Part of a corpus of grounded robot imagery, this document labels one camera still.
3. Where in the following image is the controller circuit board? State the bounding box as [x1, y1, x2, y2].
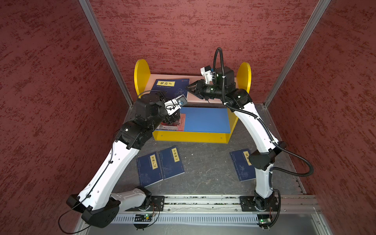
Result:
[257, 214, 272, 227]
[134, 214, 153, 223]

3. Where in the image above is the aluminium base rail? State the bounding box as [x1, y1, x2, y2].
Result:
[161, 194, 322, 214]

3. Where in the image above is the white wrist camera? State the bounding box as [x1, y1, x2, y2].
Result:
[164, 95, 188, 115]
[200, 66, 213, 85]

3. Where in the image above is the right aluminium corner profile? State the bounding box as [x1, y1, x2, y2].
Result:
[263, 0, 331, 109]

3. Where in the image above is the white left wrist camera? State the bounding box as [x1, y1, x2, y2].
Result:
[164, 95, 188, 115]

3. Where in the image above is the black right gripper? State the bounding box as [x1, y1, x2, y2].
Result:
[187, 78, 227, 99]

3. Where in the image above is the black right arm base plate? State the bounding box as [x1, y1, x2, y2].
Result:
[240, 195, 279, 212]

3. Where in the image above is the black corrugated cable conduit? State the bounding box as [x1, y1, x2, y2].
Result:
[212, 46, 314, 227]

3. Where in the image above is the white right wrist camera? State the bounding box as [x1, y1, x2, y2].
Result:
[200, 66, 213, 85]

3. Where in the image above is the aluminium corner profile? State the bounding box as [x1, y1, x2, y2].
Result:
[79, 0, 133, 108]
[263, 0, 331, 109]

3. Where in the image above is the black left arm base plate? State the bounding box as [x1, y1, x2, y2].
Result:
[144, 195, 165, 212]

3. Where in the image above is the left aluminium corner profile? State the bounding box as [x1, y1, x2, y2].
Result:
[79, 0, 133, 108]

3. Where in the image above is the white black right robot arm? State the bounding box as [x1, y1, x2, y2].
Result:
[187, 66, 281, 211]

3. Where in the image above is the right controller circuit board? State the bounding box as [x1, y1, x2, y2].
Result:
[257, 214, 272, 227]

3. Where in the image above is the left controller circuit board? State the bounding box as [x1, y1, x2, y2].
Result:
[134, 214, 153, 223]

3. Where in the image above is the blue book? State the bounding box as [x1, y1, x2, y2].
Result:
[137, 152, 163, 187]
[159, 146, 185, 180]
[150, 79, 190, 100]
[230, 149, 256, 182]

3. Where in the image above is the yellow pink blue bookshelf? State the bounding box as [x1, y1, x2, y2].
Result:
[134, 59, 238, 144]

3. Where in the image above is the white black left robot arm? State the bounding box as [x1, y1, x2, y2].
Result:
[67, 92, 188, 228]

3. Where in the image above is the red Hamlet picture book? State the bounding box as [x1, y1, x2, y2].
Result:
[156, 114, 186, 131]

